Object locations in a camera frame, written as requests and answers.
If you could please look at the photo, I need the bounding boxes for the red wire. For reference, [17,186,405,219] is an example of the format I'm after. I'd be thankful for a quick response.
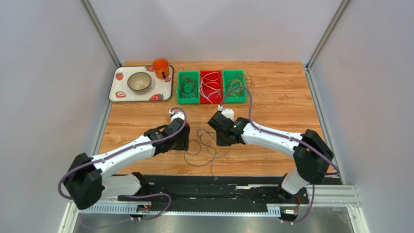
[171,67,199,98]

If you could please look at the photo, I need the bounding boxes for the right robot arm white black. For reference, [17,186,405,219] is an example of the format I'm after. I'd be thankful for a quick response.
[208,110,334,195]

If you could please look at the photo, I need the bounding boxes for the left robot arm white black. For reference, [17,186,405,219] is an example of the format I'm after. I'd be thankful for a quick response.
[59,112,190,210]

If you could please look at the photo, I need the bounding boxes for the red bin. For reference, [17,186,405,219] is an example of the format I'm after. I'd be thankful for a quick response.
[200,70,224,104]

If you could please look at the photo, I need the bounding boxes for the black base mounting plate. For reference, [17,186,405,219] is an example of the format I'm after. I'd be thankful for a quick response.
[133,175,310,213]

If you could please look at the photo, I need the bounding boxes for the right green bin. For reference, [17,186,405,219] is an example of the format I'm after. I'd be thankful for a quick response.
[222,70,247,103]

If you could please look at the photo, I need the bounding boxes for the green bin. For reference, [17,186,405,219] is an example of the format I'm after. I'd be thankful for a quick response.
[176,71,200,104]
[222,70,247,103]

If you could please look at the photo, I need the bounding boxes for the strawberry pattern tray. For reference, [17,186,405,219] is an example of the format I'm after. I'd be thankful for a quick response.
[108,66,174,102]

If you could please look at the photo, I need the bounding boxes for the left green bin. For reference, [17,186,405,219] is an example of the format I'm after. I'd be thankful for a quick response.
[176,71,200,104]

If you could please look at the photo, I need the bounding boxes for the beige ceramic bowl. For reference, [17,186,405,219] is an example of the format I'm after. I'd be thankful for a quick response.
[127,72,153,94]

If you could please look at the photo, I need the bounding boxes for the orange mug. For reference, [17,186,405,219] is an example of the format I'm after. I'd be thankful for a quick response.
[152,58,170,80]

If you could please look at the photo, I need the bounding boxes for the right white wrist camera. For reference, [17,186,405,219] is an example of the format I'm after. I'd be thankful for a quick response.
[217,105,234,121]

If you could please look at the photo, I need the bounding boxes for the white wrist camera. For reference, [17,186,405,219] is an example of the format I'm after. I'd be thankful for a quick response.
[169,109,186,122]
[217,105,234,121]

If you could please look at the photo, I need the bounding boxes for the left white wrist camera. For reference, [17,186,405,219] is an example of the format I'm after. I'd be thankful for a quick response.
[169,109,186,122]

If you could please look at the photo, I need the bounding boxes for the yellow green wires in bin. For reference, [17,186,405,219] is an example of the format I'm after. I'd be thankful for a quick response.
[226,74,253,98]

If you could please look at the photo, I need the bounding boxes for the black wires in bin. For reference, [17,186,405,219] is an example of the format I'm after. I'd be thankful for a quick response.
[179,77,199,99]

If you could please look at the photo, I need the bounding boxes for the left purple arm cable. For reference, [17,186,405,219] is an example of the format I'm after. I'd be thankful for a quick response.
[57,107,172,224]

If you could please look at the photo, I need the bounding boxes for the aluminium frame rail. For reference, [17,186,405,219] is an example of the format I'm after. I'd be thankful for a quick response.
[59,175,369,233]

